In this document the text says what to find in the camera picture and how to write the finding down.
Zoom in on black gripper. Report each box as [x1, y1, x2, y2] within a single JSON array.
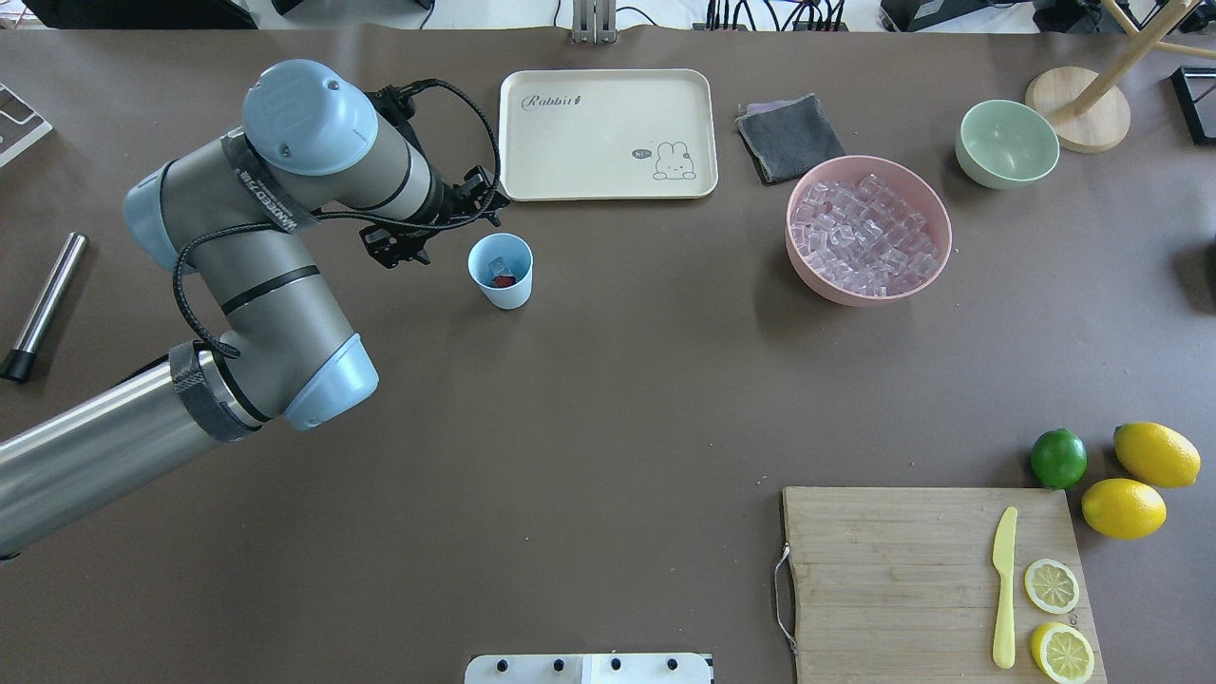
[[359, 85, 511, 269]]

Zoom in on clear ice cube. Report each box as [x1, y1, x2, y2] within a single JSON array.
[[489, 256, 516, 277]]

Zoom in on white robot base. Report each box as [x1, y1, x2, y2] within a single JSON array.
[[465, 651, 715, 683]]

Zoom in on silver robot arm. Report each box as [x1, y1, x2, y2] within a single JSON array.
[[1, 58, 510, 561]]

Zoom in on light blue plastic cup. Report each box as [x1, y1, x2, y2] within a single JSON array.
[[467, 232, 534, 312]]

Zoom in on cream rabbit serving tray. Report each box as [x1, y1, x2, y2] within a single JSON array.
[[499, 68, 717, 200]]

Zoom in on grey folded cloth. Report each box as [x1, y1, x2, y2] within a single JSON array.
[[734, 92, 846, 185]]

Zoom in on pink bowl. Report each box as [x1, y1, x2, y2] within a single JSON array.
[[786, 155, 955, 307]]

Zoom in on steel muddler black tip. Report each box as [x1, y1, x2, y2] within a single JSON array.
[[0, 232, 88, 385]]

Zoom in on green bowl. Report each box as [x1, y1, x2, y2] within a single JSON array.
[[955, 100, 1060, 190]]

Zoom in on wooden cutting board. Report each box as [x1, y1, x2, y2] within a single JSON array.
[[782, 486, 1085, 683]]

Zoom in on wooden glass stand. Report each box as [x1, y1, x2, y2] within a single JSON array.
[[1024, 1, 1215, 153]]

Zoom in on green lime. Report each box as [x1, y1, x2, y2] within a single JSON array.
[[1030, 427, 1090, 490]]

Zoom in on lemon slice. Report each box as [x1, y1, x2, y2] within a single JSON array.
[[1021, 557, 1081, 615]]

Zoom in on yellow plastic knife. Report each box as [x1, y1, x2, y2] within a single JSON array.
[[991, 506, 1019, 669]]

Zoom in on whole lemon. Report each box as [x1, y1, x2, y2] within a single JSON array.
[[1081, 478, 1169, 542], [1113, 424, 1201, 488]]

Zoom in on lemon half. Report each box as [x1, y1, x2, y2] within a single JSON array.
[[1030, 622, 1097, 683]]

